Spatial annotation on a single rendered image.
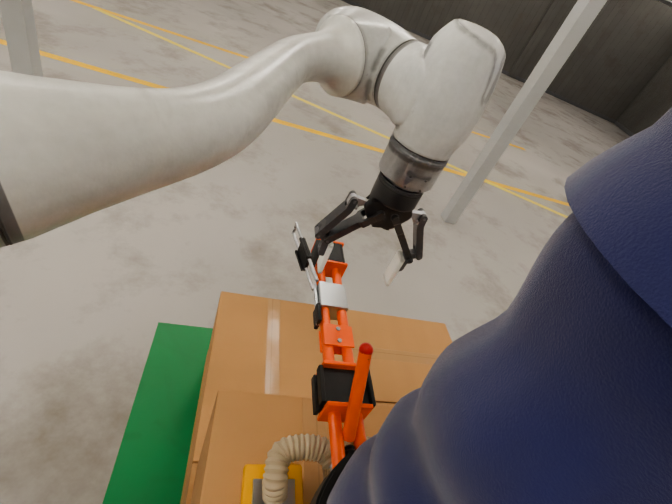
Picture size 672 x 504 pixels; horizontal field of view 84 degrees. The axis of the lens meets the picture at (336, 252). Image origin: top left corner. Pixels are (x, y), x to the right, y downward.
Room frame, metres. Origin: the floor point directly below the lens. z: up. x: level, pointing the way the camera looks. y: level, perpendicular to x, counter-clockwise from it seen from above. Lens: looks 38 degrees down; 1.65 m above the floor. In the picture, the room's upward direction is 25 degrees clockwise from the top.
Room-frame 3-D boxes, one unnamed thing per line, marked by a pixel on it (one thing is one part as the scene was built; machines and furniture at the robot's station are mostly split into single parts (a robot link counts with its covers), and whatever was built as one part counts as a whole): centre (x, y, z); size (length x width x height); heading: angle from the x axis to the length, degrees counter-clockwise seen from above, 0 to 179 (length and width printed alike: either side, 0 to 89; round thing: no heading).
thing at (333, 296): (0.59, -0.03, 1.07); 0.07 x 0.07 x 0.04; 22
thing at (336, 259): (0.72, 0.01, 1.07); 0.08 x 0.07 x 0.05; 22
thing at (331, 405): (0.39, -0.11, 1.08); 0.10 x 0.08 x 0.06; 112
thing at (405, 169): (0.54, -0.05, 1.44); 0.09 x 0.09 x 0.06
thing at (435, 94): (0.55, -0.04, 1.55); 0.13 x 0.11 x 0.16; 57
